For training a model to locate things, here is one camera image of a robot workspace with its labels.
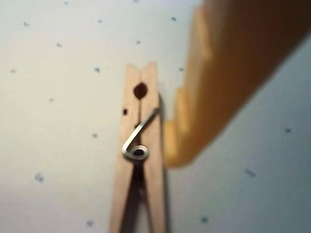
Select wooden clothespin with metal spring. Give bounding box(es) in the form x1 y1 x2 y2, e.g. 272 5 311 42
108 62 171 233

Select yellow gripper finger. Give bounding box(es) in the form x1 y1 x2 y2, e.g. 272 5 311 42
163 0 311 168

